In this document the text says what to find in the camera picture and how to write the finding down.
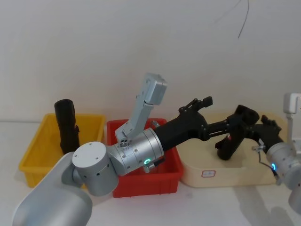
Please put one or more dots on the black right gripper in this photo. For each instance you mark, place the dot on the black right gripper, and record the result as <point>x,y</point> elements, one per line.
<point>269,136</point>

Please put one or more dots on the red plastic bin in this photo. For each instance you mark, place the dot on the red plastic bin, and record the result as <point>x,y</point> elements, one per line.
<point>141,186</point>

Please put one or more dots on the black rolled pouch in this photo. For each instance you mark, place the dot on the black rolled pouch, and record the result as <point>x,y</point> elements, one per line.
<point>67,127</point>

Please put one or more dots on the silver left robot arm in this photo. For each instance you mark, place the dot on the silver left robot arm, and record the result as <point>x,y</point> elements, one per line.
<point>94,164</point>

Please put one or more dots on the cream plastic tray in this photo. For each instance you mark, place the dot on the cream plastic tray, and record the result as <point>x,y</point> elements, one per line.
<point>235,174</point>

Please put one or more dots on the white red-bordered label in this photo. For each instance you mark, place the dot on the white red-bordered label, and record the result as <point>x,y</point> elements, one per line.
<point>208,173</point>

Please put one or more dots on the yellow plastic bin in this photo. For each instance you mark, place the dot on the yellow plastic bin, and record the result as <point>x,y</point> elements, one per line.
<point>35,150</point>

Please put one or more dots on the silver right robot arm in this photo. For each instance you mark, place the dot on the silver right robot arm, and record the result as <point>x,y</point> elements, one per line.
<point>282,155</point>

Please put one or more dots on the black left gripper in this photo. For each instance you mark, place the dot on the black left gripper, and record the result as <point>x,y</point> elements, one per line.
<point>183,129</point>

